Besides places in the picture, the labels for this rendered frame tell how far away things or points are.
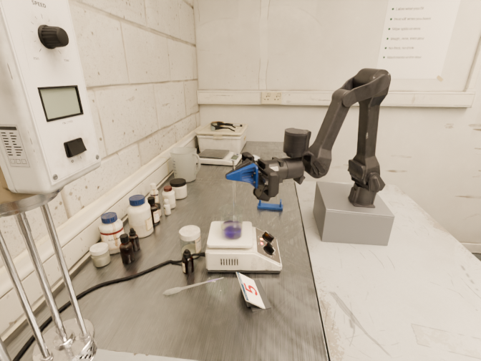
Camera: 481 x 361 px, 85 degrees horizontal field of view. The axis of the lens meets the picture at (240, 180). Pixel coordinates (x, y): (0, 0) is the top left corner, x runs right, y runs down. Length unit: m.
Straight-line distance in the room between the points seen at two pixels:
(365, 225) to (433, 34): 1.63
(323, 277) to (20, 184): 0.67
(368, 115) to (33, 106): 0.70
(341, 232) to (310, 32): 1.50
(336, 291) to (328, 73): 1.61
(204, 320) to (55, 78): 0.53
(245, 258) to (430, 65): 1.91
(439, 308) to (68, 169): 0.77
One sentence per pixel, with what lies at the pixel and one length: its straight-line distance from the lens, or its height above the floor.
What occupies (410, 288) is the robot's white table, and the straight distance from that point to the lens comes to 0.82.
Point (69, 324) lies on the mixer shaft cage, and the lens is 0.47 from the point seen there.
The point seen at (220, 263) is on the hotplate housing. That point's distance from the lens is 0.72.
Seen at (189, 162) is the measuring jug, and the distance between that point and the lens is 1.27.
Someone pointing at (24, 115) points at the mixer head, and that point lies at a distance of 0.25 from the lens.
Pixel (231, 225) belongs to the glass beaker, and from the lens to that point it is 0.68.
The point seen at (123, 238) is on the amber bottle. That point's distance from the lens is 0.79.
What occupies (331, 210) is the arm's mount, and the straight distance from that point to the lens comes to 0.84.
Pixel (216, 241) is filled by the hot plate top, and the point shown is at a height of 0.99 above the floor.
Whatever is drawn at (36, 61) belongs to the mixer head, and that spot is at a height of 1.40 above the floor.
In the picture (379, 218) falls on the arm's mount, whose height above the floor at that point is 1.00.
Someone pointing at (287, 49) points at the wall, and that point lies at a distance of 2.05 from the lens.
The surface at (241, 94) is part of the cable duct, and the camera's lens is 2.01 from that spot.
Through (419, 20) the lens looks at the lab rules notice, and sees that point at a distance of 2.25.
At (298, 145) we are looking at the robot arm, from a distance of 0.67.
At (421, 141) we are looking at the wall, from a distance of 2.37.
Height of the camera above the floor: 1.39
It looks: 22 degrees down
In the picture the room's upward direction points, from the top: straight up
